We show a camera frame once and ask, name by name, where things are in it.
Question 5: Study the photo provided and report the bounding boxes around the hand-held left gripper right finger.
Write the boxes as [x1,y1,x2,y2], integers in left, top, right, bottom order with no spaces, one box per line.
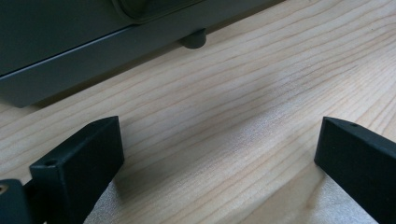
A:
[314,116,396,224]

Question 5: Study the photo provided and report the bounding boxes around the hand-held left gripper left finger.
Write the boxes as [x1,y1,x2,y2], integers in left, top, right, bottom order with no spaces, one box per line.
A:
[29,116,125,224]

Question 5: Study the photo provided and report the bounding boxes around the dark grey appliance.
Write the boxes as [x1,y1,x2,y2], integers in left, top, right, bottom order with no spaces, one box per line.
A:
[0,0,286,108]

